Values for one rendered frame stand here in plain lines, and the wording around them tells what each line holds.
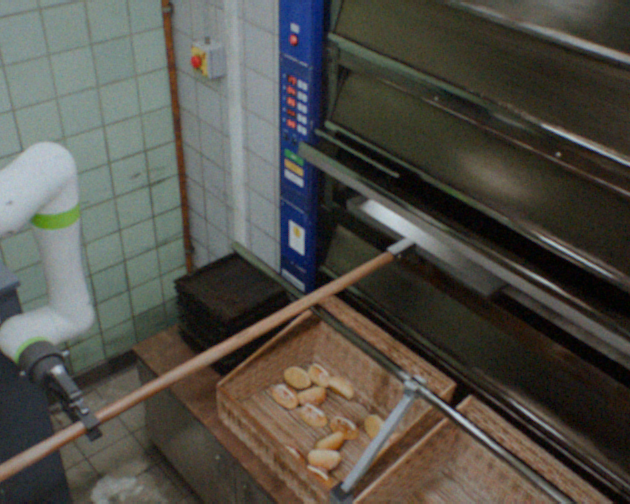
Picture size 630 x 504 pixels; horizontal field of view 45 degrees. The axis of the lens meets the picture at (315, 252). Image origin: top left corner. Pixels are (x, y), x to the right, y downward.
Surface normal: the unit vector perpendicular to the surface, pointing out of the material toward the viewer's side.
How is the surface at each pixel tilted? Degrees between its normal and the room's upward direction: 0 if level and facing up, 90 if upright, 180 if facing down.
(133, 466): 0
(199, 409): 0
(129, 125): 90
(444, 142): 70
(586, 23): 90
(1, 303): 90
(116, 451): 0
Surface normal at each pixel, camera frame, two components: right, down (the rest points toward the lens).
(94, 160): 0.66, 0.46
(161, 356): 0.02, -0.80
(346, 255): -0.71, 0.07
